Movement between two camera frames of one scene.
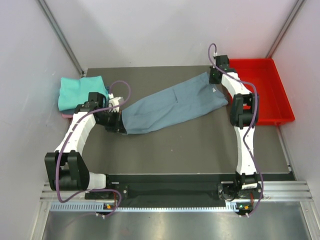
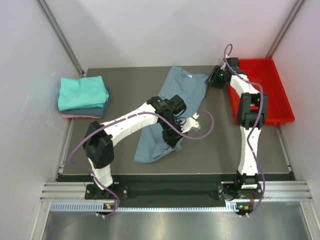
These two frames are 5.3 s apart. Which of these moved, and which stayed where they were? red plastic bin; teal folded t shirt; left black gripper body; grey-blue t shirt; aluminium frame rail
Moved: grey-blue t shirt; left black gripper body
Stayed: red plastic bin; teal folded t shirt; aluminium frame rail
